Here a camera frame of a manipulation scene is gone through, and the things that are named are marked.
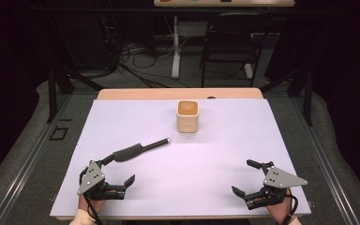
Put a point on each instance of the black chair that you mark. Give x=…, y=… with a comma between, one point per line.
x=231, y=43

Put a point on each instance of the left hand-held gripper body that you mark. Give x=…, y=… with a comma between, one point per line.
x=90, y=180

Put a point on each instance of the black metal stand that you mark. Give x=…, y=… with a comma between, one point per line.
x=52, y=93
x=307, y=100

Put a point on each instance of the white table mat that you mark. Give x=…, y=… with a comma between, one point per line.
x=200, y=162

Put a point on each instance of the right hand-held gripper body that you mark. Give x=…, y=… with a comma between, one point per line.
x=279, y=179

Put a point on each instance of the grey metal floor rail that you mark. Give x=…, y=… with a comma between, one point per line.
x=325, y=162
x=28, y=162

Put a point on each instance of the person's right hand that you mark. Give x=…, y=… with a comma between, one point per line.
x=279, y=211

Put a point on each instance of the person's left hand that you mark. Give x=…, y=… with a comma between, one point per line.
x=90, y=205

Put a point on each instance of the beige square cup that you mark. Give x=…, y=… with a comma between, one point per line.
x=187, y=120

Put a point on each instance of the wooden table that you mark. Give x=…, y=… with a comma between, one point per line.
x=156, y=93

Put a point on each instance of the black tool with grey grip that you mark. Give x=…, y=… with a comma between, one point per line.
x=131, y=151

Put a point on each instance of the white-legged wooden desk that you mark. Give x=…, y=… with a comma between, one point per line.
x=225, y=3

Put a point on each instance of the dark table grommet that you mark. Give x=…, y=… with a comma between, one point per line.
x=211, y=97

